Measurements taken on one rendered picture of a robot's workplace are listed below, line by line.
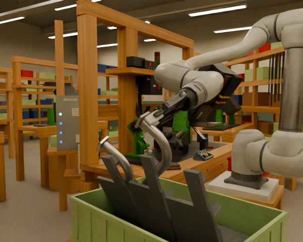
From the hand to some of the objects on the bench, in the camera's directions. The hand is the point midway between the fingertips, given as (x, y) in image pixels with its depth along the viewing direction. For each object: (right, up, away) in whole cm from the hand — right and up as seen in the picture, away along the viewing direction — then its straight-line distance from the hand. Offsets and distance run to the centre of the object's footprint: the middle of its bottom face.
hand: (151, 121), depth 88 cm
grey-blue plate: (+41, -24, +139) cm, 147 cm away
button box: (+36, -30, +108) cm, 118 cm away
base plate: (+23, -26, +141) cm, 145 cm away
